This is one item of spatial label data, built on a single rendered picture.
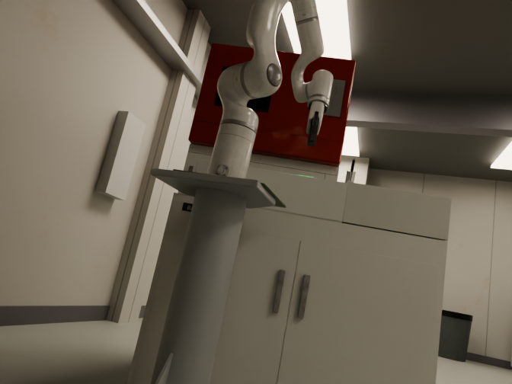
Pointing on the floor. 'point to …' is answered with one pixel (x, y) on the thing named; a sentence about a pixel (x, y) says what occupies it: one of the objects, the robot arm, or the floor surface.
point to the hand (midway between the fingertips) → (312, 140)
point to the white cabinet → (312, 303)
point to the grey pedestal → (203, 272)
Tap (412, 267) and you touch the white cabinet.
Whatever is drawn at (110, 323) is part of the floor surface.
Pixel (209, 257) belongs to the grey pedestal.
